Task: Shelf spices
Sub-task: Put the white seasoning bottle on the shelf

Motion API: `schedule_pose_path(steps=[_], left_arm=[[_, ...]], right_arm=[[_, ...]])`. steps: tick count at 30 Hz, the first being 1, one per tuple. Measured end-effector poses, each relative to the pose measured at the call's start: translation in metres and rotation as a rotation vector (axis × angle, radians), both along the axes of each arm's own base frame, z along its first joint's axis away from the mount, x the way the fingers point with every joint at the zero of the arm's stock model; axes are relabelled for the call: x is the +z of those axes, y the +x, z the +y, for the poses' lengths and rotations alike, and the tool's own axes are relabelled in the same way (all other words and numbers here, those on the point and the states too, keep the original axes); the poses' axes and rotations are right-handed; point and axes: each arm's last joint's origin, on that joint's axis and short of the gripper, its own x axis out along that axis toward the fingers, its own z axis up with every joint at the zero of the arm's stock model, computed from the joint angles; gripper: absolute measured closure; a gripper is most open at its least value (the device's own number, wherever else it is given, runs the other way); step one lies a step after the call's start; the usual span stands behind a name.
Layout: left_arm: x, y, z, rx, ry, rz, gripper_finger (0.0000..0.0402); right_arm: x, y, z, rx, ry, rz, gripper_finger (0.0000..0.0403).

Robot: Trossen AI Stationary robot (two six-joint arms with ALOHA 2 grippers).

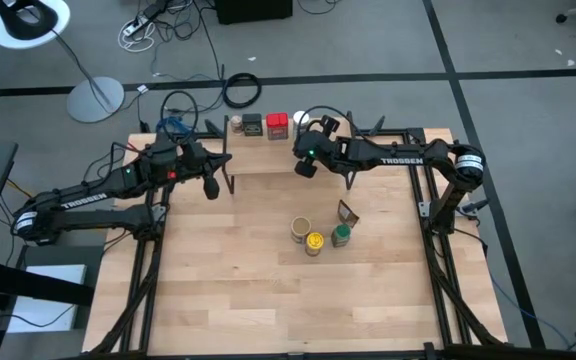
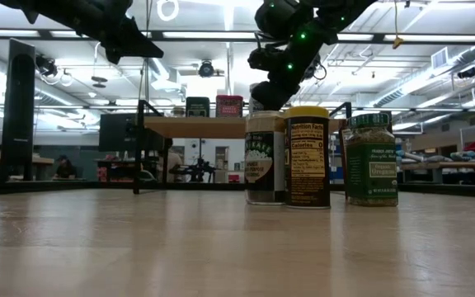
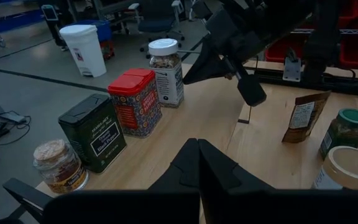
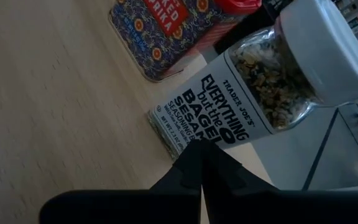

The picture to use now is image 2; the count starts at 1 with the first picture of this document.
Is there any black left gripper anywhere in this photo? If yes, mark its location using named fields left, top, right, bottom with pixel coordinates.
left=62, top=0, right=166, bottom=66

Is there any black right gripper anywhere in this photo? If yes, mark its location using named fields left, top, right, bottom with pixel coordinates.
left=247, top=40, right=328, bottom=112

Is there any brown-lid furikake jar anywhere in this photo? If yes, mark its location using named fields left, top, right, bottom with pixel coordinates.
left=244, top=110, right=287, bottom=206

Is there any yellow-lid spice jar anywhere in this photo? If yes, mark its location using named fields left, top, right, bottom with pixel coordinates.
left=283, top=106, right=332, bottom=210

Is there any black spice tin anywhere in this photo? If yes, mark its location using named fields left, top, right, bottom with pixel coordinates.
left=185, top=96, right=211, bottom=118

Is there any green-lid oregano jar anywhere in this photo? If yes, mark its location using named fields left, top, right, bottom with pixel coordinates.
left=343, top=113, right=399, bottom=207

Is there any black monitor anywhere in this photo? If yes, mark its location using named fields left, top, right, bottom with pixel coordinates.
left=98, top=113, right=168, bottom=153

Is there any person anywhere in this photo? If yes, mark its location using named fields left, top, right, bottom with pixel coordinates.
left=52, top=154, right=78, bottom=181

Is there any wooden table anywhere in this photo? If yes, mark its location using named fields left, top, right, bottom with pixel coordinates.
left=0, top=150, right=55, bottom=181
left=400, top=160, right=475, bottom=185

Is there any white ring light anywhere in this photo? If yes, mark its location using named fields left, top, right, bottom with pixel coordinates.
left=157, top=0, right=180, bottom=22

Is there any black overhead camera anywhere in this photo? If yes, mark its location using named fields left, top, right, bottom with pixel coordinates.
left=198, top=59, right=216, bottom=78

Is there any yellow hanging cable with plug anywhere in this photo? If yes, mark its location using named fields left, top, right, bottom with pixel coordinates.
left=392, top=0, right=406, bottom=50

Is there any black aluminium table frame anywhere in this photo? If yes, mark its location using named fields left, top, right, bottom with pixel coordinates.
left=0, top=38, right=475, bottom=199

